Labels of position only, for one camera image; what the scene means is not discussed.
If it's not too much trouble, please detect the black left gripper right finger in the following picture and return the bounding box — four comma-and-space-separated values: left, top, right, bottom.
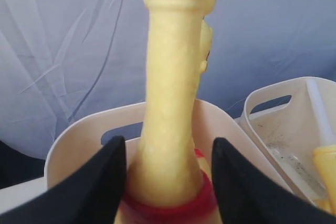
212, 137, 335, 224

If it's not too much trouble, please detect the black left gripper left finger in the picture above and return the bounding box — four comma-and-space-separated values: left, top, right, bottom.
2, 136, 126, 223

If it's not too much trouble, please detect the yellow rubber chicken red collar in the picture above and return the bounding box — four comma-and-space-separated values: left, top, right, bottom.
120, 0, 220, 223

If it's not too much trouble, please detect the broken chicken head with squeaker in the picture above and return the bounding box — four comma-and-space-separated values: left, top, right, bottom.
306, 78, 335, 214

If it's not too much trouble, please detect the cream bin black O mark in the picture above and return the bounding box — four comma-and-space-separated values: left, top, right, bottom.
44, 100, 290, 190

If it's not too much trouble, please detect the cream bin black X mark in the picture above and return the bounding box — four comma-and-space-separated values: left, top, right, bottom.
239, 77, 335, 207

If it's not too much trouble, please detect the blue backdrop curtain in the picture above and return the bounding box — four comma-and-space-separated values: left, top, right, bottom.
1, 0, 335, 158

